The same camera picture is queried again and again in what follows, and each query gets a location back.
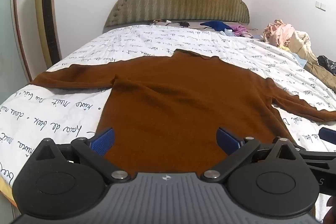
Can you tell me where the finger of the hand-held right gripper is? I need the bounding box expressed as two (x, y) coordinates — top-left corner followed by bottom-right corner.
(294, 146), (336, 169)
(319, 127), (336, 144)

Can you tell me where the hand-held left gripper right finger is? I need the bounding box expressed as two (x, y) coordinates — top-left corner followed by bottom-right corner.
(201, 127), (302, 185)

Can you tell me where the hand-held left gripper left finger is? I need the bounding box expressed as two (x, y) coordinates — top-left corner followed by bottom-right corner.
(34, 127), (131, 185)

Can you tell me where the brown knit sweater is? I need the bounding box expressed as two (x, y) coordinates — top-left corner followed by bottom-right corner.
(29, 49), (336, 174)

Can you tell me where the person's right hand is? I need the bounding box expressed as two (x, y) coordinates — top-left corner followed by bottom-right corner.
(322, 196), (336, 224)

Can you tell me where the white script-printed quilt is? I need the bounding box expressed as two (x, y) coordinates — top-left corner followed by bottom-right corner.
(0, 24), (336, 203)

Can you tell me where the dark patterned cloth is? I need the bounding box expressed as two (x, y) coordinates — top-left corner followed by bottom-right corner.
(317, 55), (336, 72)

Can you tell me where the beige padded jacket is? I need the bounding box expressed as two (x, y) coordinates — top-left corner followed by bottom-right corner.
(282, 31), (336, 88)

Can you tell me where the purple pink cloth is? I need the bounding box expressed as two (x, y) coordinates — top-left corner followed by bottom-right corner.
(230, 25), (254, 38)

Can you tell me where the dark blue cloth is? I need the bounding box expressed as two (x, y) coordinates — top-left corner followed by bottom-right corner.
(200, 21), (231, 31)

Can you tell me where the gold tower air conditioner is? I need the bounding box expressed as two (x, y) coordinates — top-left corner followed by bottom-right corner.
(35, 0), (62, 68)

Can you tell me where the black charger cable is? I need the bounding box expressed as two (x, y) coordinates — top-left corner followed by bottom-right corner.
(150, 20), (190, 28)

